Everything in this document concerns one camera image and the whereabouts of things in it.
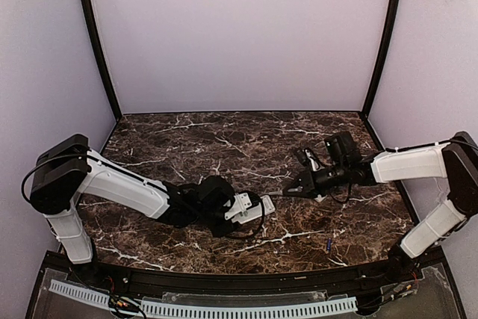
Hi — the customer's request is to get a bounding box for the right black frame post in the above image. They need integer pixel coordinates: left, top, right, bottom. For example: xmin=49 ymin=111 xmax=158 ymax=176
xmin=361 ymin=0 xmax=400 ymax=118

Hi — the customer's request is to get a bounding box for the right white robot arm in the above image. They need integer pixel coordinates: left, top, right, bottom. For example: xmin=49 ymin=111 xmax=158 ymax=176
xmin=282 ymin=131 xmax=477 ymax=263

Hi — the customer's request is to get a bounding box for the black front rail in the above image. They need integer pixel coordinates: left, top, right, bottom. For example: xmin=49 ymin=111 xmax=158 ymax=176
xmin=114 ymin=266 xmax=379 ymax=296

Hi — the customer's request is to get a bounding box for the white battery cover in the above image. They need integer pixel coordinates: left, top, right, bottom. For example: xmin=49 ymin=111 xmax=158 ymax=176
xmin=314 ymin=195 xmax=325 ymax=203

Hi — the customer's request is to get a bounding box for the white remote control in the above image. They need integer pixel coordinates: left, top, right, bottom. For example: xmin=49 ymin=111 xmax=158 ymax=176
xmin=237 ymin=195 xmax=276 ymax=224

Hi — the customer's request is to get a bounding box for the black frame post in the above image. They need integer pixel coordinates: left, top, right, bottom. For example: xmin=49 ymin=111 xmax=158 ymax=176
xmin=80 ymin=0 xmax=122 ymax=122
xmin=361 ymin=0 xmax=400 ymax=118

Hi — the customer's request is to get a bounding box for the black braided cable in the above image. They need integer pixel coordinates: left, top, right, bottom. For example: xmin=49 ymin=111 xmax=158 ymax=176
xmin=227 ymin=191 xmax=267 ymax=240

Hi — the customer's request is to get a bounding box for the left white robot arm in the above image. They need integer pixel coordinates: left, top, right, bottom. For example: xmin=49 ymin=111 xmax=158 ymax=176
xmin=21 ymin=134 xmax=267 ymax=265

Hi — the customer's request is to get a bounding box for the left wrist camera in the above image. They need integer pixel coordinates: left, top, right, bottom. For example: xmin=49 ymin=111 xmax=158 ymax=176
xmin=224 ymin=191 xmax=262 ymax=223

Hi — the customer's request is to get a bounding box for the left black frame post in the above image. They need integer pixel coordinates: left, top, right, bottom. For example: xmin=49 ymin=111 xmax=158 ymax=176
xmin=80 ymin=0 xmax=122 ymax=122

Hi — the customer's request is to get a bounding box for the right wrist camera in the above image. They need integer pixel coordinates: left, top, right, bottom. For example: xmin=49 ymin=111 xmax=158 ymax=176
xmin=296 ymin=147 xmax=325 ymax=172

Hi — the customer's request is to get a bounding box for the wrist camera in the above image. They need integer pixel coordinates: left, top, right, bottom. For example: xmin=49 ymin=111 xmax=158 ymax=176
xmin=296 ymin=147 xmax=325 ymax=172
xmin=224 ymin=191 xmax=262 ymax=223

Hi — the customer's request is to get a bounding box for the white slotted cable duct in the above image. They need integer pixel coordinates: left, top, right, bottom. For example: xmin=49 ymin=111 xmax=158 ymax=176
xmin=49 ymin=279 xmax=357 ymax=318

